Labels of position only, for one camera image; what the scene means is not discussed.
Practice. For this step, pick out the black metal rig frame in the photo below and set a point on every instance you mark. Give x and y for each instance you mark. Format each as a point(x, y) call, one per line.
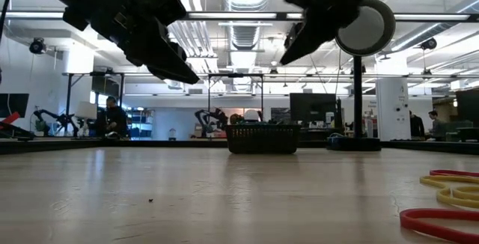
point(69, 94)
point(235, 75)

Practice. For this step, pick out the red bar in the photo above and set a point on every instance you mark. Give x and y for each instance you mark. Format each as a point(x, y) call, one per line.
point(9, 119)

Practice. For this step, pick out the black slotted plastic bin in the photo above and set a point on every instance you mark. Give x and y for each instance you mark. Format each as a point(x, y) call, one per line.
point(262, 139)

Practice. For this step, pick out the background black robot arm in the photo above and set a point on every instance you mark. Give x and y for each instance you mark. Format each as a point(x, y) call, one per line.
point(56, 118)
point(209, 118)

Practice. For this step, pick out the black monitor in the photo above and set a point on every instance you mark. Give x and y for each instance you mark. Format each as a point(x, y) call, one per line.
point(312, 107)

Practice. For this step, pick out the dark screen panel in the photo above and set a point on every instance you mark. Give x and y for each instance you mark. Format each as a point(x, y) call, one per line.
point(467, 107)

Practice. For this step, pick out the white dome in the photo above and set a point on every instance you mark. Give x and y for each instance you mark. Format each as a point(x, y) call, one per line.
point(251, 115)

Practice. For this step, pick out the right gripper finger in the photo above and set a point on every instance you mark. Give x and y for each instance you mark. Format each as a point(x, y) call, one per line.
point(292, 36)
point(314, 40)

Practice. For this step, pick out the black wall screen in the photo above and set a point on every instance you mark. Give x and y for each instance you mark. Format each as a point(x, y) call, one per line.
point(13, 105)

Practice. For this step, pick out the black overhead beam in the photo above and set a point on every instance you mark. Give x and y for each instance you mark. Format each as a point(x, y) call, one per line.
point(232, 15)

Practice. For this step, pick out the black aluminium table frame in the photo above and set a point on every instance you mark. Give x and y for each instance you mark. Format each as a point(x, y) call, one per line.
point(112, 144)

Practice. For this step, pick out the person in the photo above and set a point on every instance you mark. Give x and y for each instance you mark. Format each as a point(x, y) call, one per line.
point(436, 126)
point(416, 126)
point(116, 118)

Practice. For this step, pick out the yellow rubber band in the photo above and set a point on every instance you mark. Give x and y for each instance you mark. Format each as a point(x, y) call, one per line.
point(443, 195)

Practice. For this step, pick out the white box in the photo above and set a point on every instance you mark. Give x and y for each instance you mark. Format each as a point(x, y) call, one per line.
point(86, 110)

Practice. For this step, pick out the black desk lamp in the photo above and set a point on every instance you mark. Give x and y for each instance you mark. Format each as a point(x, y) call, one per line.
point(365, 30)

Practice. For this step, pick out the white column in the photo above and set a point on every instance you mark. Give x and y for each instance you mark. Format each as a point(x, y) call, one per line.
point(393, 109)

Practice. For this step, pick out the red rubber band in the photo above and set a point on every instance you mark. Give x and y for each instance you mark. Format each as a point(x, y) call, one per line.
point(454, 172)
point(423, 225)

